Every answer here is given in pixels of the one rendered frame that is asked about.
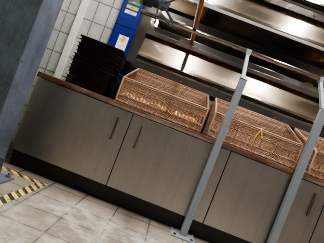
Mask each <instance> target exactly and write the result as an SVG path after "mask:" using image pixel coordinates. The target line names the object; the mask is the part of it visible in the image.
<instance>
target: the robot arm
mask: <svg viewBox="0 0 324 243"><path fill-rule="evenodd" d="M127 1H130V2H136V3H139V4H142V5H145V6H147V7H150V8H152V7H154V8H156V9H159V10H160V12H159V13H158V15H159V16H161V17H162V18H163V19H164V20H165V21H166V22H167V23H168V25H169V26H171V25H172V24H176V25H179V24H181V25H183V26H185V23H182V22H180V21H177V20H175V19H174V20H173V19H172V17H171V15H170V14H169V12H168V9H169V6H170V5H171V2H173V1H175V0H127ZM185 1H187V2H190V3H194V1H193V0H185ZM162 11H165V12H166V13H167V15H168V17H169V19H170V21H171V22H170V21H169V20H168V19H167V18H166V17H165V16H164V15H163V14H162Z"/></svg>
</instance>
